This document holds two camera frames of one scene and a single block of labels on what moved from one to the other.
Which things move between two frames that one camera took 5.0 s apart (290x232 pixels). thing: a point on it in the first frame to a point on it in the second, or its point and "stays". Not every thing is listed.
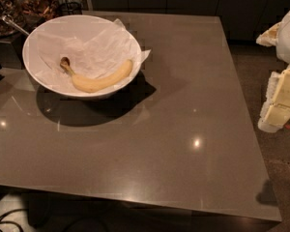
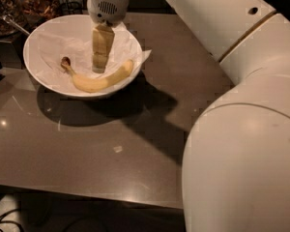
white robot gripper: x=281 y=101 to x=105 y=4
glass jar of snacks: x=7 y=12 stays
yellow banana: x=91 y=84 stays
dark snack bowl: x=37 y=6 stays
